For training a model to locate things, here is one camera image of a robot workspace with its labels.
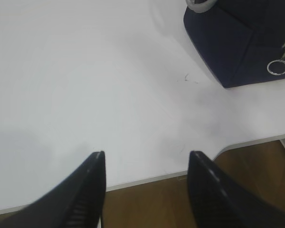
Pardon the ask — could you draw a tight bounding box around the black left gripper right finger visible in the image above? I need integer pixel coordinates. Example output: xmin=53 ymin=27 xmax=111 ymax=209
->
xmin=188 ymin=151 xmax=285 ymax=228

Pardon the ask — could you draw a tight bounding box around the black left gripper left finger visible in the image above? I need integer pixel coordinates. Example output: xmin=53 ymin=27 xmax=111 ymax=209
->
xmin=0 ymin=151 xmax=106 ymax=228

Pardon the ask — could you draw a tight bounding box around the navy blue lunch bag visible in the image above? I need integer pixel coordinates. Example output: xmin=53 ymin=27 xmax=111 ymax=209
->
xmin=183 ymin=0 xmax=285 ymax=88

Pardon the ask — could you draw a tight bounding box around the silver zipper pull ring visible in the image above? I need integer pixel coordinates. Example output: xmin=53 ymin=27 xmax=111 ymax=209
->
xmin=266 ymin=46 xmax=285 ymax=76

